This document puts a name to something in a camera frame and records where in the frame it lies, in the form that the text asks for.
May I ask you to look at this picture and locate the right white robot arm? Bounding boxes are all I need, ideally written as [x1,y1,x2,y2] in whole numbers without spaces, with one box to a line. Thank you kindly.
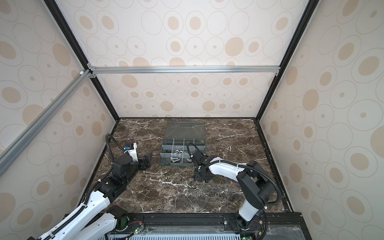
[190,151,282,224]

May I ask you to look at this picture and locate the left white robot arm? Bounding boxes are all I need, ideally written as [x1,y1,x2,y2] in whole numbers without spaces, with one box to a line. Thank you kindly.
[38,153,153,240]

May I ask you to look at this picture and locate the clear plastic organizer box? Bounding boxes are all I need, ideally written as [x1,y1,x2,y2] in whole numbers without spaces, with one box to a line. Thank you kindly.
[159,120,206,167]

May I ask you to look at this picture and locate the black base frame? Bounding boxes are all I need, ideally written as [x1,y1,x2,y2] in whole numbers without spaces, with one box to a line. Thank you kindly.
[62,212,313,240]

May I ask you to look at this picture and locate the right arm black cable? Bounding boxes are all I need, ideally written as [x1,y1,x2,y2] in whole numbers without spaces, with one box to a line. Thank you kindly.
[186,141,282,240]

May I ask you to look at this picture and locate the horizontal aluminium rail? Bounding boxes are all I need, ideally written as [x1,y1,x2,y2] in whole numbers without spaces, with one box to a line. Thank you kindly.
[91,66,280,74]

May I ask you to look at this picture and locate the diagonal aluminium rail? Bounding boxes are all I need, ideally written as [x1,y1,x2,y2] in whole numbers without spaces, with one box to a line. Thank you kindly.
[1,70,91,175]

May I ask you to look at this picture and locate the left black corner post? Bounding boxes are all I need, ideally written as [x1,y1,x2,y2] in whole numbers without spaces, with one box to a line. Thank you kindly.
[44,0,120,122]

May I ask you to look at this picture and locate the black corner post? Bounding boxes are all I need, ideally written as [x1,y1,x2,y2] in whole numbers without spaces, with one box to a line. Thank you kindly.
[255,0,319,123]
[44,0,120,122]

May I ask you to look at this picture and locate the right black corner post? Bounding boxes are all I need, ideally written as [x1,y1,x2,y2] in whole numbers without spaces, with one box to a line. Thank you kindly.
[255,0,319,123]

